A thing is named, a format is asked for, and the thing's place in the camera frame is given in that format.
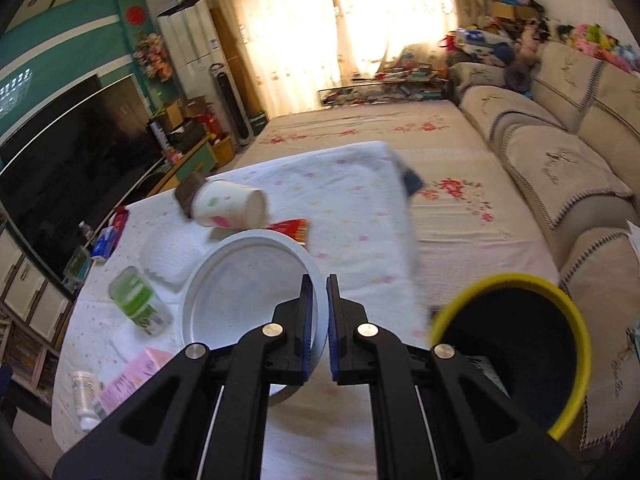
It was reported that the black white tower fan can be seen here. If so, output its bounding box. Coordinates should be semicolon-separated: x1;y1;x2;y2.
209;62;251;148

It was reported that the red striped packet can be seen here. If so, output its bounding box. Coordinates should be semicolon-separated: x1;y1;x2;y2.
267;218;311;247

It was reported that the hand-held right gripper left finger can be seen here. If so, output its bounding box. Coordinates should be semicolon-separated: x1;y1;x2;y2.
52;274;317;480

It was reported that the green white plastic container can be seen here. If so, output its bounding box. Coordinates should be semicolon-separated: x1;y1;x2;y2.
109;266;172;337

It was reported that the blue tissue pack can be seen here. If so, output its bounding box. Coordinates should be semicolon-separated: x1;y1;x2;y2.
90;226;121;261

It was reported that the white round bowl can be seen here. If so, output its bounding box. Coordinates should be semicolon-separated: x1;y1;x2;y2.
178;230;328;408

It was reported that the open cardboard box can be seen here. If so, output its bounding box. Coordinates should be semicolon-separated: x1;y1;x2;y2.
162;95;211;131

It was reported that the cream curtain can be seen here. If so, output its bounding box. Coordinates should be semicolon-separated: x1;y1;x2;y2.
200;0;488;113

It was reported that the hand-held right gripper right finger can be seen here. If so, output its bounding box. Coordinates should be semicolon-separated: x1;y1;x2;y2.
326;274;583;480

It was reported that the pile of plush toys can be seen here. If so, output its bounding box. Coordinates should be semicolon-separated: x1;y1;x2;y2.
555;22;640;73

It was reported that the floral beige bed sheet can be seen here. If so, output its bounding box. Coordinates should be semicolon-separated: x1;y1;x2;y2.
235;100;566;311

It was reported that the red container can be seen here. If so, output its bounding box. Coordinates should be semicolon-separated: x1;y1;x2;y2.
195;111;223;137

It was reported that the clear plastic container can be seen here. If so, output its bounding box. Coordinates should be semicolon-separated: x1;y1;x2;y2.
62;246;92;292

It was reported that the yellow rimmed bin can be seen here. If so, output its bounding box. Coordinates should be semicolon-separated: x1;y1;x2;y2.
429;272;593;441

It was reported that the white pill bottle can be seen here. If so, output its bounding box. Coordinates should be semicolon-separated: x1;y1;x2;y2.
70;370;103;433

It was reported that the pile of bags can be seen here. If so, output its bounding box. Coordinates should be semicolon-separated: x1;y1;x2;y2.
440;27;531;68

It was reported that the artificial flower bunch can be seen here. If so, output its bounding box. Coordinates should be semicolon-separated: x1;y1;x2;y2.
132;30;173;81

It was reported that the brown square box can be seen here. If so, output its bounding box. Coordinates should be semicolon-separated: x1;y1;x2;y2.
173;172;208;220

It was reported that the spotted paper cup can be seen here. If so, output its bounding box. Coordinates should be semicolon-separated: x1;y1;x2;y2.
192;178;271;229

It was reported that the beige sofa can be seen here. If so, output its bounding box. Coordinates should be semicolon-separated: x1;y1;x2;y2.
447;40;640;456

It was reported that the orange storage box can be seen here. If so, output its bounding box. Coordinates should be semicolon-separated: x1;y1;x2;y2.
212;132;236;166

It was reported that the black television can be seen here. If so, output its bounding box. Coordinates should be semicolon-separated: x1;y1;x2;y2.
0;72;166;296

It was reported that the pink box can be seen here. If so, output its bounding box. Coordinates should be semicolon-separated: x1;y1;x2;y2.
97;347;173;418

